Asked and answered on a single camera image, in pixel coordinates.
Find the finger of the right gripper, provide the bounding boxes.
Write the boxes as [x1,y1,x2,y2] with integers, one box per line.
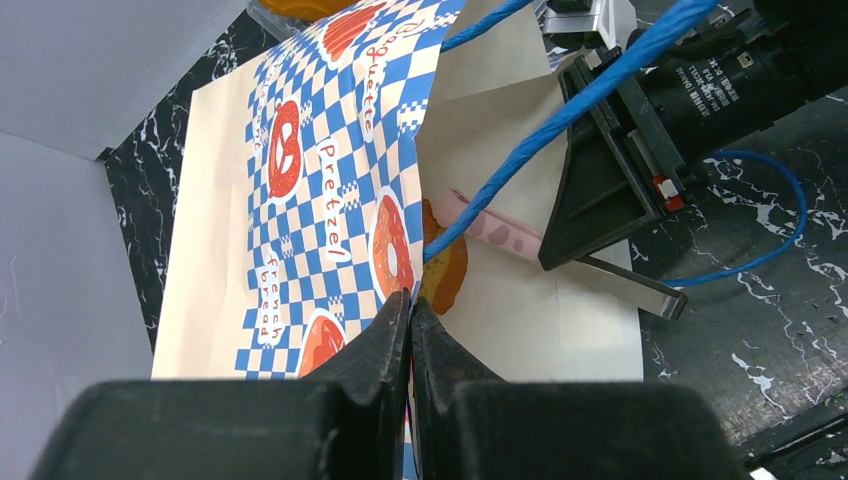
[538,56,670,271]

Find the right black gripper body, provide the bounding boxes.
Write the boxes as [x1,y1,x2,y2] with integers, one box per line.
[638,1,847,163]

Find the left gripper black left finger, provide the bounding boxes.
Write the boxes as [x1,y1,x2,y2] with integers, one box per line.
[33,291,411,479]

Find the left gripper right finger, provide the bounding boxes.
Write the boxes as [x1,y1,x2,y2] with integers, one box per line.
[410,300,746,479]

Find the small yellow fake bread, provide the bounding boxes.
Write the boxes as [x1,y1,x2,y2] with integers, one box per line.
[419,236,468,315]

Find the pink metal tongs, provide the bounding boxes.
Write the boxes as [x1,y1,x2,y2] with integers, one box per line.
[431,189,688,320]

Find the brown checkered paper bag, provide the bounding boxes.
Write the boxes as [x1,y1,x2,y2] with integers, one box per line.
[152,1,644,381]

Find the round orange fake bun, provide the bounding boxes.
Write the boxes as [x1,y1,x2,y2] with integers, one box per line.
[258,0,356,21]

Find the clear plastic tray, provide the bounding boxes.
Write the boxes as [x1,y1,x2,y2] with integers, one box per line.
[246,0,310,41]

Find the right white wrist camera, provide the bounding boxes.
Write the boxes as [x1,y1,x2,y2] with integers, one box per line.
[540,0,637,51]

